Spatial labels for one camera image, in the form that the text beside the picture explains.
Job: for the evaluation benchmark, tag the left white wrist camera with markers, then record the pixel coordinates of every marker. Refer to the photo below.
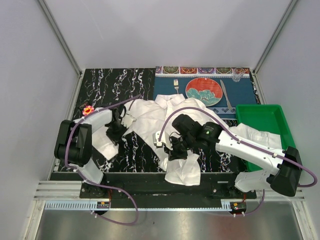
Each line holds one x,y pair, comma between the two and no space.
128,119

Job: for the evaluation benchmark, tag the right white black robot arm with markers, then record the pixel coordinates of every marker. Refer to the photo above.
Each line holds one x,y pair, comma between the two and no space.
280,169

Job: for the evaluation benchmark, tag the red floral plate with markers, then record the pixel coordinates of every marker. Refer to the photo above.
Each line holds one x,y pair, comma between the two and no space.
207,90

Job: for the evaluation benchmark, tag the silver table knife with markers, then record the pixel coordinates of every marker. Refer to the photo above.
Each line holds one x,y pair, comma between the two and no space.
229,106

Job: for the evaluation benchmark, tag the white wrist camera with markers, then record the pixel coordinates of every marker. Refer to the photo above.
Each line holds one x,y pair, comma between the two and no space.
161,141
128,119

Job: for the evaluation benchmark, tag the silver fork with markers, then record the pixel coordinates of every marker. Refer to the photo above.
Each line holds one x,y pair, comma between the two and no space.
176,85

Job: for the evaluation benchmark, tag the pink flower brooch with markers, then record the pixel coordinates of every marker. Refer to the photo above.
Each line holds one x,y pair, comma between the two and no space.
88,109

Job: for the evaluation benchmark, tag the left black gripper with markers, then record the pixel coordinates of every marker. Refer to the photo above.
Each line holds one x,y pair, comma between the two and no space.
115,138

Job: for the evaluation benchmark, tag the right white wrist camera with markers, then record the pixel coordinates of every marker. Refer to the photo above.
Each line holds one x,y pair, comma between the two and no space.
161,141

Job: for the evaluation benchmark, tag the white button-up shirt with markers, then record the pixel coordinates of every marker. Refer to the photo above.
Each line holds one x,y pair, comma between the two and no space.
150,116

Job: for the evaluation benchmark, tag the blue patterned placemat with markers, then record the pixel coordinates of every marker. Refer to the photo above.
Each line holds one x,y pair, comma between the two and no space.
243,92

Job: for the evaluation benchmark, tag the clear drinking glass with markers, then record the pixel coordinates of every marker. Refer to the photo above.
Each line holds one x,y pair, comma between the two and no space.
238,73

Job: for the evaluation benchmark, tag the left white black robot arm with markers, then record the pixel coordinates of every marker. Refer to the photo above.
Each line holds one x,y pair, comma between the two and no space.
80,140

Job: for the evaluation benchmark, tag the green plastic tray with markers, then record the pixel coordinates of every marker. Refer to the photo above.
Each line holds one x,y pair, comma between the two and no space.
268,118

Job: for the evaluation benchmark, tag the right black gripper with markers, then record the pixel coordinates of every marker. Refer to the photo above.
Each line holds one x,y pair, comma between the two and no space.
174,154

